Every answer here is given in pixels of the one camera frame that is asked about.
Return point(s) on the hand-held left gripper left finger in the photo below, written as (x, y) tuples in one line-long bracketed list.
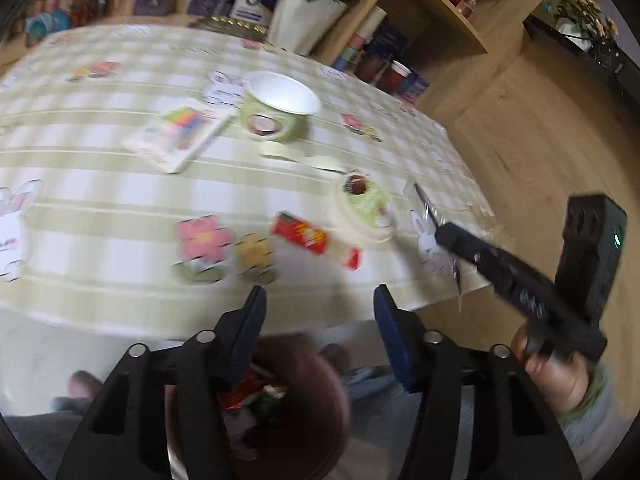
[(252, 330)]

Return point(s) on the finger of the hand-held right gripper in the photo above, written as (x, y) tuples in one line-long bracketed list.
[(500, 265)]

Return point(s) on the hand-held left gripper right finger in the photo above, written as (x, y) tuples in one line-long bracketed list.
[(390, 340)]

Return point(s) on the red foil bag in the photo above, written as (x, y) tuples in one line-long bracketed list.
[(240, 392)]

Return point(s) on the clear plastic wrapper strip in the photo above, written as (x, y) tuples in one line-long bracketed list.
[(425, 205)]

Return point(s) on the person's right forearm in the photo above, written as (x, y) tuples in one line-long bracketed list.
[(600, 425)]

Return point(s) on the person's right hand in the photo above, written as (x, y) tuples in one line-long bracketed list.
[(550, 380)]

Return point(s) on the person's right foot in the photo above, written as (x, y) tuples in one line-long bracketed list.
[(336, 357)]

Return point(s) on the person's foot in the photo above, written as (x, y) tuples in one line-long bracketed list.
[(336, 357), (82, 387)]

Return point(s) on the person's right leg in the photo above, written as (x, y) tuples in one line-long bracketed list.
[(375, 400)]

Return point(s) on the person's leg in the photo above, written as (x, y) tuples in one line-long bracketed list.
[(375, 400), (35, 445)]

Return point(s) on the red ended candy packet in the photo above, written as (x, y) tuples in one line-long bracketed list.
[(300, 232)]

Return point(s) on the small green white cup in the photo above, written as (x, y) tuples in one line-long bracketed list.
[(365, 205)]

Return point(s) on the person's left foot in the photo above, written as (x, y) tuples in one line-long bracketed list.
[(82, 387)]

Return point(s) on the black cabinet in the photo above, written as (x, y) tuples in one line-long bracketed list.
[(600, 65)]

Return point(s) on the pale green peeled lid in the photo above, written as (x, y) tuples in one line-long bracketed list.
[(320, 161)]

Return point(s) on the small blue box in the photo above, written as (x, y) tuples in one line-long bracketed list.
[(416, 86)]

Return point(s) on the green checkered tablecloth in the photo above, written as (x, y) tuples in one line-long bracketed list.
[(100, 200)]

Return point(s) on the white colourful printed packet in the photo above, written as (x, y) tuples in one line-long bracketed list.
[(175, 135)]

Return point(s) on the red paper cup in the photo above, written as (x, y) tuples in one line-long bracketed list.
[(396, 76)]

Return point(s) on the gold flower plant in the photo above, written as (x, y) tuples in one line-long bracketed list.
[(585, 15)]

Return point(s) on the green white paper bowl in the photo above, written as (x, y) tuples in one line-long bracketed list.
[(280, 95)]

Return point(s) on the wooden shelf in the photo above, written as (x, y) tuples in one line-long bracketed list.
[(450, 30)]

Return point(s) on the dark boxes on shelf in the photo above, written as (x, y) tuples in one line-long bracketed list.
[(385, 50)]

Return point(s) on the person's left leg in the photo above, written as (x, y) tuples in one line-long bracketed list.
[(35, 445)]

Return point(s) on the pastel paper rolls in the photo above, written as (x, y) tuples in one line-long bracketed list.
[(357, 45)]

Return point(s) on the gold candy tray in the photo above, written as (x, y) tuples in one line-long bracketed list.
[(235, 25)]

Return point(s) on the red flower bouquet white wrapper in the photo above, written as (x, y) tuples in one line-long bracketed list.
[(300, 20)]

